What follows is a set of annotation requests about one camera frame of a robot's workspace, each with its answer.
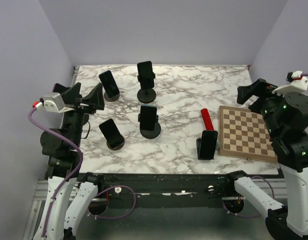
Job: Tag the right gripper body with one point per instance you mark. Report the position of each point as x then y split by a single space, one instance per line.
266 103

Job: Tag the back centre black stand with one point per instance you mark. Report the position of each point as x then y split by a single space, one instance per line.
146 94

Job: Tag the right black folding stand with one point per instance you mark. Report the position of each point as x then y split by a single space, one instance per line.
205 149

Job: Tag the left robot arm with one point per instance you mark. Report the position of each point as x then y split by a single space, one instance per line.
61 145

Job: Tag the teal phone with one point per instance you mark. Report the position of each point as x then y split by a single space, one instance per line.
147 117

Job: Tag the red cylinder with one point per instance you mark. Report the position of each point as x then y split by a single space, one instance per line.
207 119

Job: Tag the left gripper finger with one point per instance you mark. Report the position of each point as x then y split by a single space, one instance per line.
70 95
95 99

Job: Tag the black phone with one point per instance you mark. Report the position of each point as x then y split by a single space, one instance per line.
109 84
145 74
210 135
110 131

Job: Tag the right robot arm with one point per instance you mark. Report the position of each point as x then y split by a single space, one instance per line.
285 113

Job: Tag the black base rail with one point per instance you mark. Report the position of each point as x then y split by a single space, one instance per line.
158 191

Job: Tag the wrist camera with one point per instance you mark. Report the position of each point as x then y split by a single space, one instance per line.
297 83
52 102

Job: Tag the aluminium frame rail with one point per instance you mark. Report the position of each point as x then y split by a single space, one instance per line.
42 195

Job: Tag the wooden chessboard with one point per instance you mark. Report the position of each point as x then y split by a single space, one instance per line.
243 134

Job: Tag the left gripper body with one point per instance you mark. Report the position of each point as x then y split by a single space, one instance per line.
79 111

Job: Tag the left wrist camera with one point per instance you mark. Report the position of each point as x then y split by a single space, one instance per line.
52 102

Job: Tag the black clamp stand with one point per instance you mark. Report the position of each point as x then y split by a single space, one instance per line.
147 133

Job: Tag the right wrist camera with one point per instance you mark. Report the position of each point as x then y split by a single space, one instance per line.
297 83

